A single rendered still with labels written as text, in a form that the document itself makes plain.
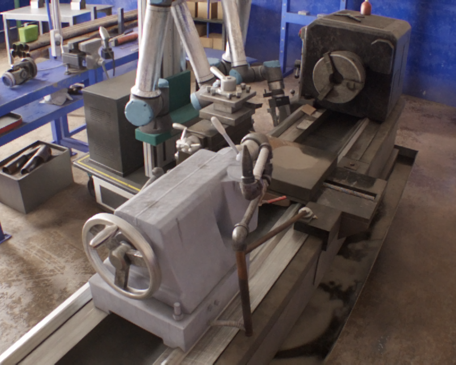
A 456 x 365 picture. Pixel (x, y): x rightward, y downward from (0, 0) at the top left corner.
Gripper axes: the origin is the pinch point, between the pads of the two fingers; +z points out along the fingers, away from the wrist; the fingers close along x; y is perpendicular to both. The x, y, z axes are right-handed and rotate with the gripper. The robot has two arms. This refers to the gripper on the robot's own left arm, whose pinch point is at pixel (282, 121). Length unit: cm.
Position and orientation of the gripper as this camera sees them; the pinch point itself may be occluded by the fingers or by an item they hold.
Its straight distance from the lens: 254.9
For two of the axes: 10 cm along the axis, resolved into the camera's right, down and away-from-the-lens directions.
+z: 1.9, 9.7, 1.5
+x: 6.7, -2.4, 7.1
